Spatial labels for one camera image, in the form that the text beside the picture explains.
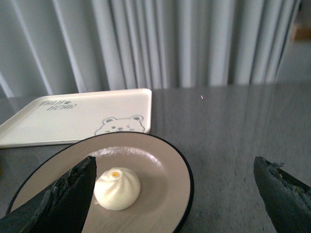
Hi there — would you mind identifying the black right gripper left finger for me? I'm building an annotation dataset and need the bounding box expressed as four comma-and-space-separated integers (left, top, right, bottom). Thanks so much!
0, 156, 97, 233

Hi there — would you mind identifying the beige plate with black rim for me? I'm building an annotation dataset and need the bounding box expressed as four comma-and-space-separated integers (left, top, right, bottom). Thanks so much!
8, 132, 194, 233

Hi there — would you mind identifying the brown cardboard box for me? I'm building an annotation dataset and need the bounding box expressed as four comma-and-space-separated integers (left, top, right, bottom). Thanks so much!
291, 23, 311, 41

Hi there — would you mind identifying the white steamed bun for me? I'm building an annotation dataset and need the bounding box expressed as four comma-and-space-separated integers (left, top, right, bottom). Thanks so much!
94, 167, 141, 211

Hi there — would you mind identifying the grey pleated curtain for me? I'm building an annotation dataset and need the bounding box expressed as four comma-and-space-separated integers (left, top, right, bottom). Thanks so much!
0, 0, 299, 98

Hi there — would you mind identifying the white bear-print tray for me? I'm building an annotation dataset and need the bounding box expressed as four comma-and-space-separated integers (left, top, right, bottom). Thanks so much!
0, 88, 152, 148

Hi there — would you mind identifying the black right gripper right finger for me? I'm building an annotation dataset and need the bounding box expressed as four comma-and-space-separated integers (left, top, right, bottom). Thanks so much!
253, 157, 311, 233

